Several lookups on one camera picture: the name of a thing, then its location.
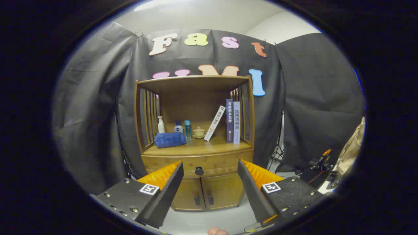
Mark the black orange clamp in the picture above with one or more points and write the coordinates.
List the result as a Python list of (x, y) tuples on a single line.
[(321, 161)]

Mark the clear blue bottle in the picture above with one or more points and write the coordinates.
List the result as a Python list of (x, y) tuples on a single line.
[(187, 129)]

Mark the white book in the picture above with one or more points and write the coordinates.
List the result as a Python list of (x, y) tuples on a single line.
[(214, 123)]

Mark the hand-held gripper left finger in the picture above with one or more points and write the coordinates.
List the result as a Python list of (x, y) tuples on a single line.
[(166, 199)]

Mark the wooden cabinet door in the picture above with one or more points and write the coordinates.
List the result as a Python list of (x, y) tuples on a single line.
[(191, 195), (225, 192)]

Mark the beige cloth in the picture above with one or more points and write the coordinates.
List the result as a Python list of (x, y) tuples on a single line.
[(352, 147)]

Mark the light purple book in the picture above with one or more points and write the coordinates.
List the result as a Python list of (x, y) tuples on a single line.
[(236, 124)]

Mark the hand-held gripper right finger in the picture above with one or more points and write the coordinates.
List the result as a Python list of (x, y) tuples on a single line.
[(253, 195)]

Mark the white bottle blue cap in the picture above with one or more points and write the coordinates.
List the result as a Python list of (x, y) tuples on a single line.
[(178, 129)]

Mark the beige lidded teacup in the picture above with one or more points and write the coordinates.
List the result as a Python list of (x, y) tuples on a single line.
[(199, 133)]

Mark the black tripod stand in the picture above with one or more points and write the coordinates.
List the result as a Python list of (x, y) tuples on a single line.
[(278, 153)]

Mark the dark blue book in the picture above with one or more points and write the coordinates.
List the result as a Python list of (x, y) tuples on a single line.
[(230, 120)]

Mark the wooden cabinet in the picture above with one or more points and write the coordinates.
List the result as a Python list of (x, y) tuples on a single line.
[(196, 104)]

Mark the wooden countertop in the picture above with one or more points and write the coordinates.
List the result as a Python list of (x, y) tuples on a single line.
[(202, 147)]

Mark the white pump bottle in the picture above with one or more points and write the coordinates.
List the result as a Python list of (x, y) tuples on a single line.
[(161, 127)]

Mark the blue folded towel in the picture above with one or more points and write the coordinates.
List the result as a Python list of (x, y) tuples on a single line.
[(169, 139)]

